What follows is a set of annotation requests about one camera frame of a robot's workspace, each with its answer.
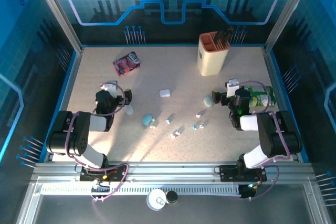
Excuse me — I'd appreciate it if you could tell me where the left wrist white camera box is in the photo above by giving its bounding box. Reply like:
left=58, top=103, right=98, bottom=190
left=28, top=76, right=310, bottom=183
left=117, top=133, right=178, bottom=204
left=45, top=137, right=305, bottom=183
left=101, top=80, right=118, bottom=98

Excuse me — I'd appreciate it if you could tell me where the aluminium mounting rail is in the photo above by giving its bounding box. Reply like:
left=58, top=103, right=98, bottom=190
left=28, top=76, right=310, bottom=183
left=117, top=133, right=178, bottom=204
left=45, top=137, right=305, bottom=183
left=31, top=161, right=314, bottom=183

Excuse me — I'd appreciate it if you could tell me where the black round cap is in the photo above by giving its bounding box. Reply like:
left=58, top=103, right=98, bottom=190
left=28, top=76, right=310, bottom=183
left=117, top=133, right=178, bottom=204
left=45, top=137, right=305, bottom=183
left=165, top=190, right=179, bottom=205

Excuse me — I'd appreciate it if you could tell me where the beige utensil holder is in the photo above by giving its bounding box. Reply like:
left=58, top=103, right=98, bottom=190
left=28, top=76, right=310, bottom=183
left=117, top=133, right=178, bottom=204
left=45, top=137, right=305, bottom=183
left=196, top=31, right=232, bottom=77

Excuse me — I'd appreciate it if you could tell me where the white slotted cable duct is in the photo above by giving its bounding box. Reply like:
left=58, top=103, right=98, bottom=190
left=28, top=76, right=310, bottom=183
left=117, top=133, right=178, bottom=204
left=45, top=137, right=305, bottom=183
left=40, top=185, right=242, bottom=196

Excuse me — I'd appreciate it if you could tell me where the aluminium frame post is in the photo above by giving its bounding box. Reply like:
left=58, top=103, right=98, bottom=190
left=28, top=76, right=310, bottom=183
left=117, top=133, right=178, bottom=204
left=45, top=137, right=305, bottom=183
left=263, top=0, right=316, bottom=54
left=29, top=0, right=84, bottom=54

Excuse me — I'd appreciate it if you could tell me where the white tin can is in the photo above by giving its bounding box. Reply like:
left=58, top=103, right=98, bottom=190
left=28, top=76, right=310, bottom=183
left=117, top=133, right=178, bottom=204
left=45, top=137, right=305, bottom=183
left=146, top=188, right=167, bottom=211

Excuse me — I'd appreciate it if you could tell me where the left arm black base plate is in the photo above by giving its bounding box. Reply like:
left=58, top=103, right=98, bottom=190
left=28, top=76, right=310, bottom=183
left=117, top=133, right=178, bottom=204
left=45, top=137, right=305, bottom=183
left=79, top=164, right=129, bottom=183

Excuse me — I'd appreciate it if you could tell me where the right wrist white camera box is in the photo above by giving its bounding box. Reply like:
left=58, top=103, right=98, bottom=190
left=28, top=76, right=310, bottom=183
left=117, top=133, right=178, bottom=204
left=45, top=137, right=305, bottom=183
left=225, top=78, right=240, bottom=98

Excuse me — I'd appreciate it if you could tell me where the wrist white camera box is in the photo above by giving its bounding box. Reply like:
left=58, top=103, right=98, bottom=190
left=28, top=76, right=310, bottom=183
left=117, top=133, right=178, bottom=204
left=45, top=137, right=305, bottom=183
left=225, top=78, right=240, bottom=98
left=101, top=80, right=118, bottom=98

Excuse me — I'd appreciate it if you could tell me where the blue earbud charging case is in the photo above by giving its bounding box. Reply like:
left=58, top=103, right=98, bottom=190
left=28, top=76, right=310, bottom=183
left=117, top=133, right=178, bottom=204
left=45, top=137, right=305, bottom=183
left=141, top=113, right=154, bottom=126

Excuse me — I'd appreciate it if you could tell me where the green snack bag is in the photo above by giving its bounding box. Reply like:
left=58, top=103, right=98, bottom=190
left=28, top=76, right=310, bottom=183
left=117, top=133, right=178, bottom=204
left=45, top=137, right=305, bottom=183
left=246, top=85, right=277, bottom=108

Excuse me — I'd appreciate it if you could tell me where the black utensil handle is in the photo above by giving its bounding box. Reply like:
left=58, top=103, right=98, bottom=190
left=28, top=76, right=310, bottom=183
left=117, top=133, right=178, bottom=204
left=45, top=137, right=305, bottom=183
left=214, top=30, right=225, bottom=48
left=223, top=26, right=234, bottom=44

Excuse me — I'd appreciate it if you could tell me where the pink snack bag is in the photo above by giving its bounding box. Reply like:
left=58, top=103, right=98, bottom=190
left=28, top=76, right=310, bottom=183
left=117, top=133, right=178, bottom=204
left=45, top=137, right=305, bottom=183
left=112, top=51, right=141, bottom=77

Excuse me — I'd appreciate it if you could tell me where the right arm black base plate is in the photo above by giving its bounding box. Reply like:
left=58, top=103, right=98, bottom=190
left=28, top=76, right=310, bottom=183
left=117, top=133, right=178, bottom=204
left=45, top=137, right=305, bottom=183
left=218, top=165, right=268, bottom=183

